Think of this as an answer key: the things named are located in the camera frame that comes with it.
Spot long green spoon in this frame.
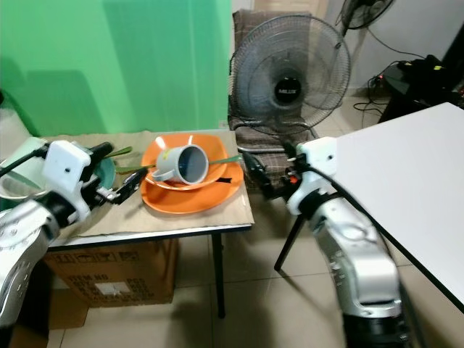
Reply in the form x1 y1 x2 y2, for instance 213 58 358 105
116 155 242 175

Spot grey mug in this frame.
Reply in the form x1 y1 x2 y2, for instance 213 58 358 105
154 143 212 186

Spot small orange plate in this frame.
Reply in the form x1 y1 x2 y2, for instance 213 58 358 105
141 132 227 191

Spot large orange plate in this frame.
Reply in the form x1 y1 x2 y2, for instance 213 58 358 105
140 161 244 215

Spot beige table mat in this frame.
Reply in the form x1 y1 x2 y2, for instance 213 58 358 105
0 130 255 239

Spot light green cup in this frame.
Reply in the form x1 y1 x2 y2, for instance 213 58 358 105
11 137 56 182

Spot brown cardboard box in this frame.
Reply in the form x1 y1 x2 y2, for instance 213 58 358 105
43 239 180 331

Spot large grey floor fan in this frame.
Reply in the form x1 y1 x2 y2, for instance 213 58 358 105
228 14 353 138

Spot white bowl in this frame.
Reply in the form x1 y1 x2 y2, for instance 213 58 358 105
0 156 56 205

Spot clear jar with black lid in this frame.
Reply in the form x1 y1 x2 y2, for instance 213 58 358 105
0 105 22 154

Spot green backdrop screen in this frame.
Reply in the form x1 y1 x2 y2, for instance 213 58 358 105
0 0 233 137

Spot plain white table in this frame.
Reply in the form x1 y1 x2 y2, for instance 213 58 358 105
273 101 464 314

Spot small black fan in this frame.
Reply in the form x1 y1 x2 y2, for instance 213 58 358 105
339 0 390 30

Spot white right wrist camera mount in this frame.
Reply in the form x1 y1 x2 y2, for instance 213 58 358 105
286 136 339 216

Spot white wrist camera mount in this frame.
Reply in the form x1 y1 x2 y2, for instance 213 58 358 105
286 136 339 216
41 139 96 205

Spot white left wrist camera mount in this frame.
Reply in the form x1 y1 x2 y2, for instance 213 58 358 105
41 139 96 205

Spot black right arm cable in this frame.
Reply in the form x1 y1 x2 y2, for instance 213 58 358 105
302 165 415 291

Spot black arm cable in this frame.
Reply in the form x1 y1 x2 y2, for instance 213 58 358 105
302 165 415 291
0 148 49 177

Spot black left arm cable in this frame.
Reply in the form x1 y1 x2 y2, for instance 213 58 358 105
0 148 49 177

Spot black floor cable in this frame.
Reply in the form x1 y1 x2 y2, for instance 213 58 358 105
352 72 391 117

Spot black box with cables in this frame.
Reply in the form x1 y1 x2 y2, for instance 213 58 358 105
376 54 464 123

